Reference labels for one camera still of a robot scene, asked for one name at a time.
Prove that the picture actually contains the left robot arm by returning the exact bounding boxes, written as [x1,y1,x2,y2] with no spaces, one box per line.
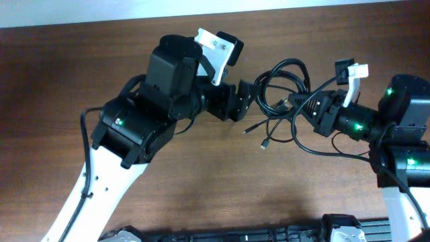
[44,29,257,241]

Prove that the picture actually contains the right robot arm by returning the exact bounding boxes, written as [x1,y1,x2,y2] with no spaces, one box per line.
[288,74,429,241]

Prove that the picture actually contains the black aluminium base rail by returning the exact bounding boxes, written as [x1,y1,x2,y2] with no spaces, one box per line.
[100,213,390,242]

